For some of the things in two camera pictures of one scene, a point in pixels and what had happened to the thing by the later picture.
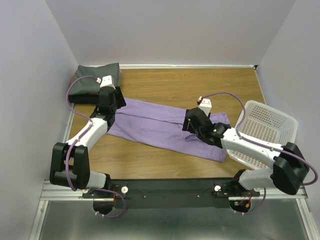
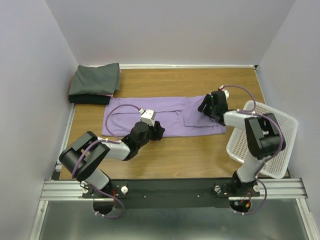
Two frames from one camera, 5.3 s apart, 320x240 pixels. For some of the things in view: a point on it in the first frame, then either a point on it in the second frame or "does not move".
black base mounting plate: (207, 193) does not move
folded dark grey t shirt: (86, 90) does not move
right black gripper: (189, 128) → (207, 100)
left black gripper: (118, 95) → (157, 135)
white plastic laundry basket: (258, 122) does not move
